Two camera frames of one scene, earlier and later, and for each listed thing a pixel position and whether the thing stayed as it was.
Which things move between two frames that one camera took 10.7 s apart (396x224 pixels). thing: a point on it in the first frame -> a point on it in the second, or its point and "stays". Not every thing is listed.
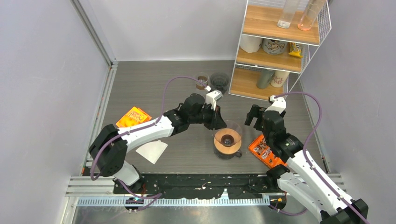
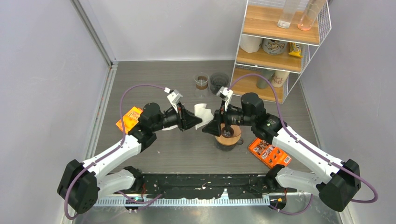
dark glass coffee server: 238,153 -> 229,148
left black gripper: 216,121 -> 186,119
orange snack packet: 134,116 stays
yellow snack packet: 295,50 stays
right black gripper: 256,111 -> 214,127
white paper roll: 250,44 stays
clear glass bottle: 289,11 stays
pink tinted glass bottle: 312,10 stays
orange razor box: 260,150 stays
